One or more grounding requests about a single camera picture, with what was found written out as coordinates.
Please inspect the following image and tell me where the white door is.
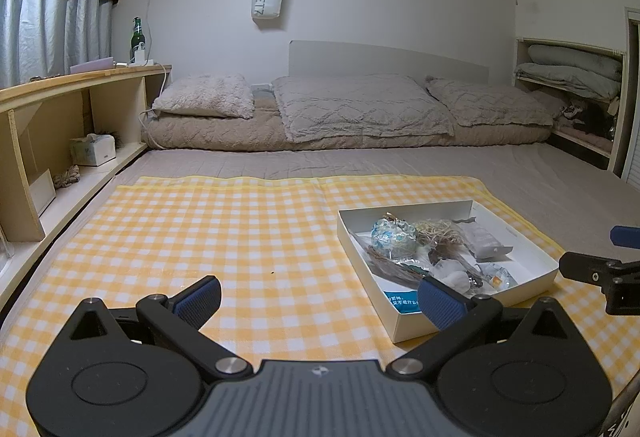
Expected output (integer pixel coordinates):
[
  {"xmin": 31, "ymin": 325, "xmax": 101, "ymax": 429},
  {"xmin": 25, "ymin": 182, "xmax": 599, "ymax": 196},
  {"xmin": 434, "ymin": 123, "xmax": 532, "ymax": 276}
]
[{"xmin": 619, "ymin": 6, "xmax": 640, "ymax": 183}]

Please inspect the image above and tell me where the folded beige futon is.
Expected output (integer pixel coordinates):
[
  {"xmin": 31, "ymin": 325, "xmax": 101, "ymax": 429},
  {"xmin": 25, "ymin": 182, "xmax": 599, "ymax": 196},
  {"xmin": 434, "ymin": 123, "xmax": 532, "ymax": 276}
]
[{"xmin": 140, "ymin": 94, "xmax": 553, "ymax": 152}]

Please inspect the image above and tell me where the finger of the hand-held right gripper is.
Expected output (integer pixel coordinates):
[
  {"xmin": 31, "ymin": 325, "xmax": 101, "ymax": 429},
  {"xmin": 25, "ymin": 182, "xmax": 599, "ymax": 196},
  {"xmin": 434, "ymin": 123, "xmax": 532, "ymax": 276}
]
[
  {"xmin": 610, "ymin": 225, "xmax": 640, "ymax": 248},
  {"xmin": 558, "ymin": 251, "xmax": 640, "ymax": 285}
]

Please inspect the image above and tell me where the folded grey bedding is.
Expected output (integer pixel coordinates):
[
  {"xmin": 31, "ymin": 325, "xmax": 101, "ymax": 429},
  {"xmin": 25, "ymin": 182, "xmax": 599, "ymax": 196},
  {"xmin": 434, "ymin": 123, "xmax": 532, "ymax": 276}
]
[{"xmin": 517, "ymin": 44, "xmax": 624, "ymax": 101}]

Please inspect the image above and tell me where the white charger cable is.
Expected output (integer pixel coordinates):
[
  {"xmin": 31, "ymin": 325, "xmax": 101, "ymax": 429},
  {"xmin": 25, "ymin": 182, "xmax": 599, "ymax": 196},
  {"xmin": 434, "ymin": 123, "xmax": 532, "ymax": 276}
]
[{"xmin": 139, "ymin": 64, "xmax": 169, "ymax": 150}]

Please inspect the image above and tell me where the white headboard panel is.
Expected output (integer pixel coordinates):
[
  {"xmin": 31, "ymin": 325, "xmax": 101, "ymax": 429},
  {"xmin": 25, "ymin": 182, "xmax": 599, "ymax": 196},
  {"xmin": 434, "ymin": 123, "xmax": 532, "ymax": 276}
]
[{"xmin": 289, "ymin": 40, "xmax": 490, "ymax": 85}]

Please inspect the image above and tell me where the clear packet with orange item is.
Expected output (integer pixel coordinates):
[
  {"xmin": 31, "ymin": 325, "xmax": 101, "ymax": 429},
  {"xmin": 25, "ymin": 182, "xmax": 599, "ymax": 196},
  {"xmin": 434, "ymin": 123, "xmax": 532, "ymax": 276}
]
[{"xmin": 475, "ymin": 262, "xmax": 519, "ymax": 291}]

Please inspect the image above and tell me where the blue and white packet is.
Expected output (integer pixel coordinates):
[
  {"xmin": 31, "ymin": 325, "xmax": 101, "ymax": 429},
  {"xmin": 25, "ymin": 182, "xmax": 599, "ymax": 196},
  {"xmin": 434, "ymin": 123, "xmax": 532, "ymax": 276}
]
[{"xmin": 370, "ymin": 219, "xmax": 418, "ymax": 256}]

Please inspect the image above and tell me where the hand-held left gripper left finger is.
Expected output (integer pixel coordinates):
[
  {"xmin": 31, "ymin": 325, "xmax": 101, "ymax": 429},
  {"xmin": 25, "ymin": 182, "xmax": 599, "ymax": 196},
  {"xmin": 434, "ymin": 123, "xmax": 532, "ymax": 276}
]
[{"xmin": 65, "ymin": 275, "xmax": 251, "ymax": 380}]

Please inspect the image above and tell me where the coiled beige rope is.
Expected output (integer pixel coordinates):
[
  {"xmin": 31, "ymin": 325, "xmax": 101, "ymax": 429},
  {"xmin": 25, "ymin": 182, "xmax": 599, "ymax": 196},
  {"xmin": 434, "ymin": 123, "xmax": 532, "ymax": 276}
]
[{"xmin": 52, "ymin": 164, "xmax": 82, "ymax": 191}]

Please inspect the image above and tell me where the clear bag of tan strings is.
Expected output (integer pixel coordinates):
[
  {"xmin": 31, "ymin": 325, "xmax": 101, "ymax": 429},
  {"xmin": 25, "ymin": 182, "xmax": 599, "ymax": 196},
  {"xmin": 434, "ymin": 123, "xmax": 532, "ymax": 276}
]
[{"xmin": 415, "ymin": 217, "xmax": 463, "ymax": 248}]

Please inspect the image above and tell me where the closet shelf unit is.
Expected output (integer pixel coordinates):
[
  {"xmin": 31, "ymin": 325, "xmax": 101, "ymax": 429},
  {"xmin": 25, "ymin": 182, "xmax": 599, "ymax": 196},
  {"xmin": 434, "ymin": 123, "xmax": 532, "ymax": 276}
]
[{"xmin": 512, "ymin": 37, "xmax": 629, "ymax": 173}]

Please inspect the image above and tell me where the blue printed packet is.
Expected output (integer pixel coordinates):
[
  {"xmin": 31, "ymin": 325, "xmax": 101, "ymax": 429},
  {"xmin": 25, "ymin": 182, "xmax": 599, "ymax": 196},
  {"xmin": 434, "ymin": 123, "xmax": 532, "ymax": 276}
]
[{"xmin": 382, "ymin": 288, "xmax": 421, "ymax": 316}]

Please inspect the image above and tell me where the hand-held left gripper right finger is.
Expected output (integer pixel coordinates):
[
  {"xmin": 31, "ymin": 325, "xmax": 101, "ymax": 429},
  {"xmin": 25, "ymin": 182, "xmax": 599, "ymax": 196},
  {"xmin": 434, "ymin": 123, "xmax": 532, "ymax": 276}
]
[{"xmin": 386, "ymin": 277, "xmax": 568, "ymax": 379}]

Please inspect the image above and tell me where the quilted beige pillow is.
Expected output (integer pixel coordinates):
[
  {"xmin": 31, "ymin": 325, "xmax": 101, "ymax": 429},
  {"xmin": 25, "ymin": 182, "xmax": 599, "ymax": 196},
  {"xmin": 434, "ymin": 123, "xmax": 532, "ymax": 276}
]
[{"xmin": 425, "ymin": 77, "xmax": 555, "ymax": 128}]

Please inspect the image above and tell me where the fluffy beige pillow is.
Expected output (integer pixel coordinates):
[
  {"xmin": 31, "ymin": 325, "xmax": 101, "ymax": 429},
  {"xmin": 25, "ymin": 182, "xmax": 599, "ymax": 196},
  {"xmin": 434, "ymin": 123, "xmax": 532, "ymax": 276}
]
[{"xmin": 151, "ymin": 74, "xmax": 256, "ymax": 120}]

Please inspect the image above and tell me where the grey curtain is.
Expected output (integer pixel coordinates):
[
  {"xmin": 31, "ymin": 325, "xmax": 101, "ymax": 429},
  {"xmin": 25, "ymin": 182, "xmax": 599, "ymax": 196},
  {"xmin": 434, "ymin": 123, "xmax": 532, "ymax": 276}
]
[{"xmin": 0, "ymin": 0, "xmax": 115, "ymax": 90}]

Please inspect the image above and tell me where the white cardboard box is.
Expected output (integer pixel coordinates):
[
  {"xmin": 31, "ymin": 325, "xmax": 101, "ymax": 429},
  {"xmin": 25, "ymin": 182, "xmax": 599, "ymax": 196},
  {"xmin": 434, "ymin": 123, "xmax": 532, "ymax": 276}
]
[{"xmin": 336, "ymin": 200, "xmax": 560, "ymax": 344}]

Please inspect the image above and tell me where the white tissue box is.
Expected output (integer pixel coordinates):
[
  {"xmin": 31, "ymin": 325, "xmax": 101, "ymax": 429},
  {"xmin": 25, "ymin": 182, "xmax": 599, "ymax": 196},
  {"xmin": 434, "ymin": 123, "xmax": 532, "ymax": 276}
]
[{"xmin": 69, "ymin": 134, "xmax": 117, "ymax": 167}]

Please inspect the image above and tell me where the white board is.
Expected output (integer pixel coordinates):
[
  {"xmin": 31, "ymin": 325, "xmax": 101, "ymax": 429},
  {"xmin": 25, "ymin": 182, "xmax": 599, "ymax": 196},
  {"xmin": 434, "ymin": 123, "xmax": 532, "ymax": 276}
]
[{"xmin": 27, "ymin": 168, "xmax": 57, "ymax": 217}]

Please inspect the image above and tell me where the wooden bedside shelf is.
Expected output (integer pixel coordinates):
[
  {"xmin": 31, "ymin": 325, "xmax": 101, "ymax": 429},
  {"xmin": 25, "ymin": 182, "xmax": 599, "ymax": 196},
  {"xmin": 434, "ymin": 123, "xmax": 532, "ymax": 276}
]
[{"xmin": 0, "ymin": 63, "xmax": 173, "ymax": 318}]

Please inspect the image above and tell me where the yellow checked blanket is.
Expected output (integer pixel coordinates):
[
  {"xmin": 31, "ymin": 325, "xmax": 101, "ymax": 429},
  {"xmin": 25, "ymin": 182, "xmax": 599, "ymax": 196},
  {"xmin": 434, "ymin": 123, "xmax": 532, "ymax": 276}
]
[{"xmin": 0, "ymin": 174, "xmax": 640, "ymax": 437}]

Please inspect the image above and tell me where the dark clothes pile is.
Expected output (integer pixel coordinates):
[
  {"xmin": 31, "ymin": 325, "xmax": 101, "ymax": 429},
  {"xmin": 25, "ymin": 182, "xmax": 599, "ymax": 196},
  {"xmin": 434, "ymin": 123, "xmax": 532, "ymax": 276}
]
[{"xmin": 560, "ymin": 98, "xmax": 619, "ymax": 139}]

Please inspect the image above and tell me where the green glass bottle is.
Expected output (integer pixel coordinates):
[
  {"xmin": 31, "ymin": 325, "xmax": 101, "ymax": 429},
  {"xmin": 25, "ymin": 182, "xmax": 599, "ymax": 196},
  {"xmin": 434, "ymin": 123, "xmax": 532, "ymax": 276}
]
[{"xmin": 131, "ymin": 17, "xmax": 145, "ymax": 63}]

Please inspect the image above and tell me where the purple flat object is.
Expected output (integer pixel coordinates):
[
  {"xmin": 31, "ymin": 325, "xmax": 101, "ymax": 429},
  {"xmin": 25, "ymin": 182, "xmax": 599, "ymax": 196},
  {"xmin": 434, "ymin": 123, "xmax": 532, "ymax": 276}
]
[{"xmin": 70, "ymin": 57, "xmax": 116, "ymax": 75}]

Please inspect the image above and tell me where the folded quilted duvet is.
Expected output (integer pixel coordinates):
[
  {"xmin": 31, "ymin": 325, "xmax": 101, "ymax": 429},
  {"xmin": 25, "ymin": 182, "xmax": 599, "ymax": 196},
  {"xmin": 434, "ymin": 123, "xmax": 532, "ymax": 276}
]
[{"xmin": 272, "ymin": 76, "xmax": 456, "ymax": 141}]

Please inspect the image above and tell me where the clear bag with brown item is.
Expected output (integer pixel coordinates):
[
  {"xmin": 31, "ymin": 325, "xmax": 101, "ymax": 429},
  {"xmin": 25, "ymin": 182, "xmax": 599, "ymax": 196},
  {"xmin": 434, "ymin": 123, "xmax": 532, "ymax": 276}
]
[{"xmin": 365, "ymin": 244, "xmax": 436, "ymax": 285}]

